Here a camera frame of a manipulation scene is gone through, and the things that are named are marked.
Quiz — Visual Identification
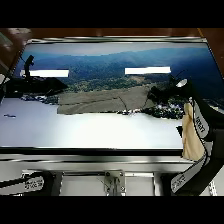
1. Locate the silver frame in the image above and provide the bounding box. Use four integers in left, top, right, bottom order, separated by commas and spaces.
0, 148, 224, 197

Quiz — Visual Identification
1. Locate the cream garment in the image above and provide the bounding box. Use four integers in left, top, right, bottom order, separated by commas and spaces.
181, 102, 206, 162

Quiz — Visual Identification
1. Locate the grey garment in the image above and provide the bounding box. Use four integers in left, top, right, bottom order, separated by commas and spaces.
56, 84, 158, 116

